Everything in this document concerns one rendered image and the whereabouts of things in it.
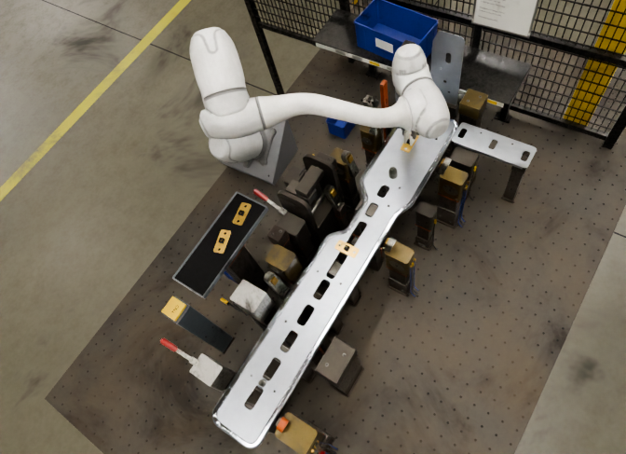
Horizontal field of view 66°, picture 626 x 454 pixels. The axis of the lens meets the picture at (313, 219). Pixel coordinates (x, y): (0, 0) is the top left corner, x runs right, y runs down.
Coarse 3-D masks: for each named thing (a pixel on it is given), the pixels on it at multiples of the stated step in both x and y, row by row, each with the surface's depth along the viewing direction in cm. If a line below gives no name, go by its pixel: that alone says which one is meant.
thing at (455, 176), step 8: (448, 168) 172; (440, 176) 171; (448, 176) 170; (456, 176) 170; (464, 176) 169; (440, 184) 175; (448, 184) 171; (456, 184) 168; (464, 184) 169; (440, 192) 179; (448, 192) 176; (456, 192) 173; (464, 192) 177; (440, 200) 186; (448, 200) 182; (456, 200) 178; (464, 200) 185; (440, 208) 190; (448, 208) 187; (456, 208) 186; (440, 216) 195; (448, 216) 192; (456, 216) 193; (448, 224) 197; (456, 224) 198; (464, 224) 198
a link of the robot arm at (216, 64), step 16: (208, 32) 137; (224, 32) 140; (192, 48) 139; (208, 48) 136; (224, 48) 137; (192, 64) 141; (208, 64) 136; (224, 64) 137; (240, 64) 142; (208, 80) 137; (224, 80) 137; (240, 80) 140
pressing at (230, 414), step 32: (448, 128) 185; (384, 160) 183; (416, 160) 181; (416, 192) 175; (352, 224) 173; (384, 224) 171; (320, 256) 170; (352, 288) 163; (288, 320) 161; (320, 320) 159; (256, 352) 158; (288, 352) 156; (256, 384) 154; (288, 384) 152; (224, 416) 151; (256, 416) 149
